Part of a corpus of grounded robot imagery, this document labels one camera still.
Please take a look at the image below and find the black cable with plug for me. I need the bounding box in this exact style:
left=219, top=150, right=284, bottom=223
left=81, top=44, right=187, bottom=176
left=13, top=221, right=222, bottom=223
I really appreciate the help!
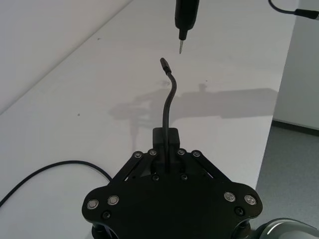
left=0, top=57, right=176, bottom=208

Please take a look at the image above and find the thin dark cable silver plug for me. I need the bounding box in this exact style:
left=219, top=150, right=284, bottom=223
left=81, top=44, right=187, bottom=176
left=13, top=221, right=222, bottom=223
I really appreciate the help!
left=268, top=0, right=319, bottom=21

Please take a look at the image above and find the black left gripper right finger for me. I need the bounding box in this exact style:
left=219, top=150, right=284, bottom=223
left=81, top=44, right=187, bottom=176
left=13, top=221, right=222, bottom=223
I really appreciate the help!
left=169, top=127, right=233, bottom=184

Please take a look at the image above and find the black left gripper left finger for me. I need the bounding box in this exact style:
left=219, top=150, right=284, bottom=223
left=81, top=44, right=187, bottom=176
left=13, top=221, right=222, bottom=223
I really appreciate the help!
left=109, top=127, right=165, bottom=186

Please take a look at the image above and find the black electric screwdriver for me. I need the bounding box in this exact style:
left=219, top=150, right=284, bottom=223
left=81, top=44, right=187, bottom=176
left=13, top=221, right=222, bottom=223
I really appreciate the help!
left=173, top=0, right=200, bottom=55

